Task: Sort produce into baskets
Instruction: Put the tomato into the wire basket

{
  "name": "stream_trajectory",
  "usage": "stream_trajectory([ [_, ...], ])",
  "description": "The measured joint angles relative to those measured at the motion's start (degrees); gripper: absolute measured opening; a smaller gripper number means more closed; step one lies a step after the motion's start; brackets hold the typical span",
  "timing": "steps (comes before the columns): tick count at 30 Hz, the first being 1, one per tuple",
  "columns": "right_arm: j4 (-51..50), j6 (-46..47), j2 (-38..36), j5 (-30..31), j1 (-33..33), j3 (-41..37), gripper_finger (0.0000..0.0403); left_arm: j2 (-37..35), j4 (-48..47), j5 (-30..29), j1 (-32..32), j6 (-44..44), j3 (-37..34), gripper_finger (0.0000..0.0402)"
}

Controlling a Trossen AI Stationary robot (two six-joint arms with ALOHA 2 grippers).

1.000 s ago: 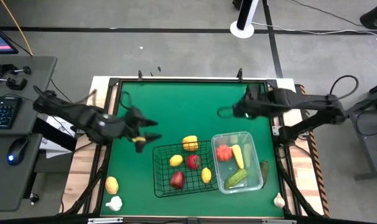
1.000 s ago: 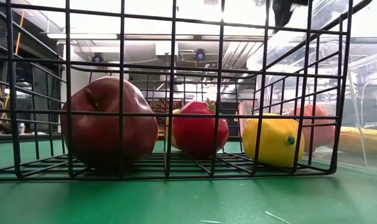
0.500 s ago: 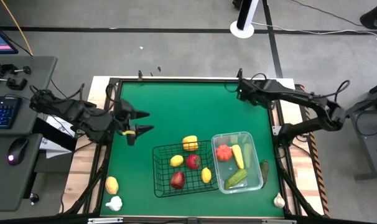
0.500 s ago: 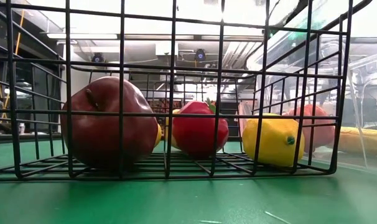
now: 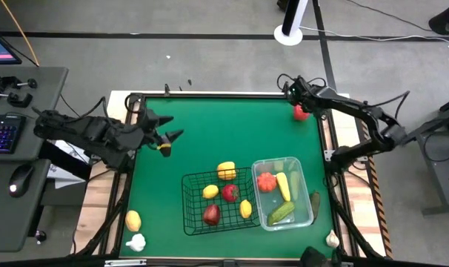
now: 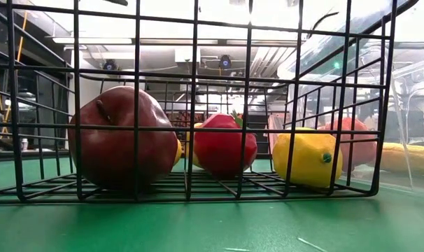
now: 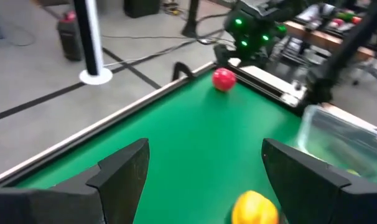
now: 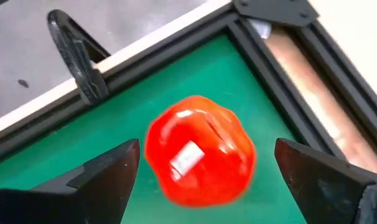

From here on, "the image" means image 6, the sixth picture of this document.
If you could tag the yellow bell pepper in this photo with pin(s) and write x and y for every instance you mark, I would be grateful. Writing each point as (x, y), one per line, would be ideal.
(198, 125)

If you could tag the pale yellow round fruit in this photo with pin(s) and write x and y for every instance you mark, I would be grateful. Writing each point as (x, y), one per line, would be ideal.
(178, 152)

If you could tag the yellow lemon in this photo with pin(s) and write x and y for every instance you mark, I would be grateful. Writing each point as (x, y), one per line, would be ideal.
(310, 161)

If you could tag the dark red apple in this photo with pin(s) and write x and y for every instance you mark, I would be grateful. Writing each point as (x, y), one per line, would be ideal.
(107, 157)

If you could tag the orange-red bell pepper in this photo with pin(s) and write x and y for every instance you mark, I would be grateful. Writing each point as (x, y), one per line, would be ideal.
(359, 150)

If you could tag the yellow corn cob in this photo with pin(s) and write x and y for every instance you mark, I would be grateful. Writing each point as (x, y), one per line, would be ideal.
(415, 157)

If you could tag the red tomato with green calyx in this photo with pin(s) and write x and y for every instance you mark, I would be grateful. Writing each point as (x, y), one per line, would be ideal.
(219, 150)

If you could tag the white pillar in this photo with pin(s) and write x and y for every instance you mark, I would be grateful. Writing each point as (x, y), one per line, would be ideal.
(93, 87)

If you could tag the dark storage rack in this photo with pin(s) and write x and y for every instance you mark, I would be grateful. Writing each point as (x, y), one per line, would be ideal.
(51, 101)

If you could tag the small white cup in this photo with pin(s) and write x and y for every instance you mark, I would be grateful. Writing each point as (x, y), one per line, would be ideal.
(24, 144)

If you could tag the clear plastic container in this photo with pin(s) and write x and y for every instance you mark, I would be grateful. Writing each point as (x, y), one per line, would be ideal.
(408, 182)

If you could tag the ceiling camera with blue light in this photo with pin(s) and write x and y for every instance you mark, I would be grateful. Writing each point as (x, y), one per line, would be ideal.
(225, 62)
(110, 65)

